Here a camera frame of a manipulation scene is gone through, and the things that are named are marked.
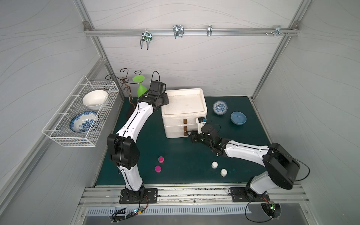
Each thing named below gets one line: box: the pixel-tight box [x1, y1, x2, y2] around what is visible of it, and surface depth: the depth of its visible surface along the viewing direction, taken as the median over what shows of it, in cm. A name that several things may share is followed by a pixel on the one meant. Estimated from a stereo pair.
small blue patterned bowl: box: [212, 100, 229, 116], surface depth 113 cm
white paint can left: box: [211, 161, 218, 169], surface depth 84 cm
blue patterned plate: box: [69, 111, 98, 133], surface depth 66 cm
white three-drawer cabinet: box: [161, 88, 208, 139], surface depth 86 cm
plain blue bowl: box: [230, 111, 248, 126], surface depth 106 cm
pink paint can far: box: [157, 156, 165, 164], surface depth 86 cm
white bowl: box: [82, 90, 108, 110], surface depth 73 cm
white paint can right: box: [220, 168, 228, 177], surface depth 82 cm
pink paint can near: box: [154, 165, 162, 173], surface depth 82 cm
